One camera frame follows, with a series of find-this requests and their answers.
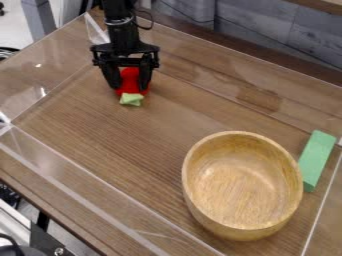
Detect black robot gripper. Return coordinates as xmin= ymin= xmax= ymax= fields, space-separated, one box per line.
xmin=89 ymin=42 xmax=160 ymax=91

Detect red plush strawberry green leaf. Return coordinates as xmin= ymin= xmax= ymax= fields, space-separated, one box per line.
xmin=114 ymin=67 xmax=149 ymax=107

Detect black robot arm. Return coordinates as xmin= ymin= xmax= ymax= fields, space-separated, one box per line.
xmin=89 ymin=0 xmax=160 ymax=92

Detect clear acrylic tray walls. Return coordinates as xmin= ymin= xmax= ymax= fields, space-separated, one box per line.
xmin=0 ymin=16 xmax=342 ymax=256

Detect wooden bowl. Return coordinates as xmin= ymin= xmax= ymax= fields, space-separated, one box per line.
xmin=181 ymin=131 xmax=303 ymax=241

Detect green rectangular block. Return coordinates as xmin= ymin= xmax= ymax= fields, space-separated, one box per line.
xmin=298 ymin=130 xmax=336 ymax=192

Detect clear acrylic corner bracket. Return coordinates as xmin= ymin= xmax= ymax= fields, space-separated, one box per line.
xmin=84 ymin=13 xmax=109 ymax=45

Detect black cable bottom left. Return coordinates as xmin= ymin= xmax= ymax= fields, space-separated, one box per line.
xmin=0 ymin=233 xmax=28 ymax=256

